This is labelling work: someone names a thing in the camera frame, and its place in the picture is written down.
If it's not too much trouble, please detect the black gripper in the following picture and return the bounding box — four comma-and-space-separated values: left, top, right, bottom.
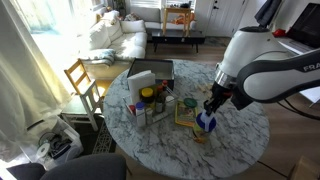
203, 81, 234, 117

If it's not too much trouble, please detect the green round lid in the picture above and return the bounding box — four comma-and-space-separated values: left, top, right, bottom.
183, 97, 199, 110

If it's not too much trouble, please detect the dark jar with yellow lid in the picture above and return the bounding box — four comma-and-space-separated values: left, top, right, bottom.
140, 87, 156, 105

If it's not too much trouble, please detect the yellow dog picture book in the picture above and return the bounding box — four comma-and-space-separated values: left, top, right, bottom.
174, 99, 199, 128

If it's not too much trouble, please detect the small white jar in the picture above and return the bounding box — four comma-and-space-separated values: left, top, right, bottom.
165, 95, 176, 115

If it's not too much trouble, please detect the sauce bottle with red cap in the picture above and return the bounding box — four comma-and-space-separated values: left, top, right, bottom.
155, 79, 170, 114

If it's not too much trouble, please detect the glass shaker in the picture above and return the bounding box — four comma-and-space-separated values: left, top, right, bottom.
145, 107, 155, 125

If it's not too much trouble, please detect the white bottle with blue cap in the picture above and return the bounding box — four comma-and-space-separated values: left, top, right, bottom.
134, 101, 147, 128

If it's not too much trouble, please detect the white napkin stack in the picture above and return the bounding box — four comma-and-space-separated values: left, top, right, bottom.
127, 69, 157, 105

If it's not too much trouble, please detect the black coffee table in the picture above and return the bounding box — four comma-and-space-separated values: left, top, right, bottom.
151, 29, 206, 54

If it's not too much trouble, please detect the white door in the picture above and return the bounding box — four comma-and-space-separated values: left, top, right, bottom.
194, 0, 249, 38

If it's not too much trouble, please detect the red object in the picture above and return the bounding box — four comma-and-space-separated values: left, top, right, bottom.
272, 28, 287, 39

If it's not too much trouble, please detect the white cabinet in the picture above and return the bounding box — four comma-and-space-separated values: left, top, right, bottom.
279, 36, 316, 56

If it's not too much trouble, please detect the wooden side table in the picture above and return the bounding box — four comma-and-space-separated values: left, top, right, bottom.
162, 7, 195, 37

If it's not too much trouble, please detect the white sofa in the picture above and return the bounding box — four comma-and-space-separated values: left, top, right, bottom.
78, 9, 148, 73

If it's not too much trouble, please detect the dark hanging jacket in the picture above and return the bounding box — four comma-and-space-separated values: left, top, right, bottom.
254, 0, 283, 28

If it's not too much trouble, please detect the patterned rug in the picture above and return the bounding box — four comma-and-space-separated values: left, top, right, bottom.
91, 119, 118, 155

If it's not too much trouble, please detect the grey sofa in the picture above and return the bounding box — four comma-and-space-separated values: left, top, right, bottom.
124, 6, 198, 31

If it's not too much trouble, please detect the brown cardboard box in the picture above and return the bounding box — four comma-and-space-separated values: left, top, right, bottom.
288, 155, 320, 180

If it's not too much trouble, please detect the floral cushion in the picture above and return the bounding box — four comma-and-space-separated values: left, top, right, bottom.
124, 12, 144, 23

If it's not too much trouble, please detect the small white stool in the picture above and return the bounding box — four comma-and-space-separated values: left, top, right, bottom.
60, 79, 105, 133

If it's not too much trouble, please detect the grey patterned blanket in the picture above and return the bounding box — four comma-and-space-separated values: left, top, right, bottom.
79, 48, 117, 67

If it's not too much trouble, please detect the black monitor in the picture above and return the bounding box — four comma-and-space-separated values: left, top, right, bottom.
286, 2, 320, 48

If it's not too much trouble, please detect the wooden chair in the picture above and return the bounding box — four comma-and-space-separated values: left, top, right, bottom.
63, 59, 105, 101

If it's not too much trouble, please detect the grey office chair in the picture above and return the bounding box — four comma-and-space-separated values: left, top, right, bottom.
6, 153, 128, 180

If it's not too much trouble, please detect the clear plastic storage bin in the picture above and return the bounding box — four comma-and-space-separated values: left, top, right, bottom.
19, 116, 85, 171

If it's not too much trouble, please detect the white curtain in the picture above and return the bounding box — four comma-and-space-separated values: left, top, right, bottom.
0, 0, 73, 164

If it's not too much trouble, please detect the wire condiment caddy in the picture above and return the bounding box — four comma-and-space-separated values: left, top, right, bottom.
123, 85, 180, 126

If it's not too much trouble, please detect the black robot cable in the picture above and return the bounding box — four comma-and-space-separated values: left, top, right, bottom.
276, 98, 320, 122

